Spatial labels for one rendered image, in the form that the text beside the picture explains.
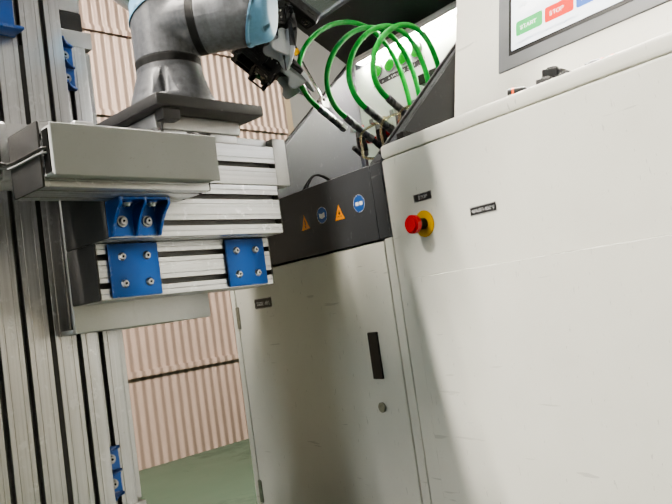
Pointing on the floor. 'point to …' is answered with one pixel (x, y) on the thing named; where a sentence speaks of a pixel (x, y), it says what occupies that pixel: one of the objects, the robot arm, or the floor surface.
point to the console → (544, 278)
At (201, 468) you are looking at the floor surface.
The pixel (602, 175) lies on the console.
